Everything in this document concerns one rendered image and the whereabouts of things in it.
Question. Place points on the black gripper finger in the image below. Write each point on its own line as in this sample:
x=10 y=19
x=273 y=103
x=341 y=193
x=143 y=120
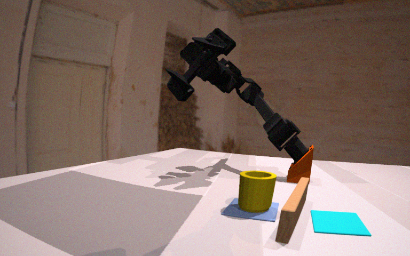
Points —
x=178 y=82
x=211 y=42

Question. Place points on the olive yellow cup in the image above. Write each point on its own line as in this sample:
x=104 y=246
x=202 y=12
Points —
x=256 y=189

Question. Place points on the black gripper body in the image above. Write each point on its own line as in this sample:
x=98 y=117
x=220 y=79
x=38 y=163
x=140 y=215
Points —
x=205 y=66

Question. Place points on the brown rectangular bar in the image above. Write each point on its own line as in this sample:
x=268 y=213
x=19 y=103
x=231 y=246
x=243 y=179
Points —
x=291 y=211

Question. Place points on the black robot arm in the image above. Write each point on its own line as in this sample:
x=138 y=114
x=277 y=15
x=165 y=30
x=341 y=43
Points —
x=277 y=128

